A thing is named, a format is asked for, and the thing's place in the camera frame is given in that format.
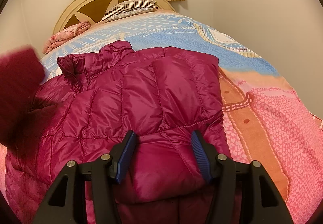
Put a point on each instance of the folded pink floral cloth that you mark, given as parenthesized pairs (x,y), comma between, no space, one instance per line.
(65,35)

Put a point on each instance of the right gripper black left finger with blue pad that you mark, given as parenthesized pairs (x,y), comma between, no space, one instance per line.
(65,202)

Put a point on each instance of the magenta puffer jacket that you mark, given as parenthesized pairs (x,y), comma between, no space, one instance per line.
(162,94)

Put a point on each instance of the red sleeve forearm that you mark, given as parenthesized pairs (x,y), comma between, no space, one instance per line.
(21,75)

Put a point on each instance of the cream wooden headboard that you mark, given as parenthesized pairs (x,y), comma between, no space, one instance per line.
(93,11)

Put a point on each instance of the blue pink patterned bed blanket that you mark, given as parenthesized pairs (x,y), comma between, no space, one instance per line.
(263,118)

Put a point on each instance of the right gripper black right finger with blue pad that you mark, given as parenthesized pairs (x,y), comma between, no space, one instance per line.
(243,190)

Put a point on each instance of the striped pillow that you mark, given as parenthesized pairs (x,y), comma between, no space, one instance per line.
(129,8)

